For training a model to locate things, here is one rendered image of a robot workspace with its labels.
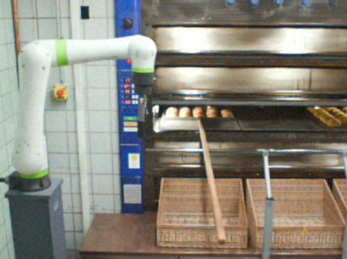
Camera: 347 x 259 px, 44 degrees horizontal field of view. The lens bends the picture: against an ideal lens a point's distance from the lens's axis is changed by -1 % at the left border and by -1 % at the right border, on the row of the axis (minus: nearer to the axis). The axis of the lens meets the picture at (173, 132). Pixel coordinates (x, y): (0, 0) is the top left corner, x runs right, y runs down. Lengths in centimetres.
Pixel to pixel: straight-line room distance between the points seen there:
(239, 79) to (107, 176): 114
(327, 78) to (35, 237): 205
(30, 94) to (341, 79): 205
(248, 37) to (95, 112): 113
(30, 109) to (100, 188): 149
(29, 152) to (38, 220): 38
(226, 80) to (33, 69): 151
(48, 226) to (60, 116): 118
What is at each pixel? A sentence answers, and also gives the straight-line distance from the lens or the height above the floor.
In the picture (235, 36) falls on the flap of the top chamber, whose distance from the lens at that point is 286.
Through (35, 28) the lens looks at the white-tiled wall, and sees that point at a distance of 300.
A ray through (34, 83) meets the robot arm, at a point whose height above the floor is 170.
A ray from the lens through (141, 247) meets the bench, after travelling 272.
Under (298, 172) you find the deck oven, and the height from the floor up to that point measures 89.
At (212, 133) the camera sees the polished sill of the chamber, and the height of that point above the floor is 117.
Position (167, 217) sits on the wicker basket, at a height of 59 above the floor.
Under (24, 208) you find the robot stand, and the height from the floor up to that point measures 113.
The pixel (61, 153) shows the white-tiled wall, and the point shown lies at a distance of 310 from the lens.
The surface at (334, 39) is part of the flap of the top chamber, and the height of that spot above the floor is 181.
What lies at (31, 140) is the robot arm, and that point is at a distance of 177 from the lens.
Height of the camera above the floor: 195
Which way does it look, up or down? 15 degrees down
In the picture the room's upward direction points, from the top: straight up
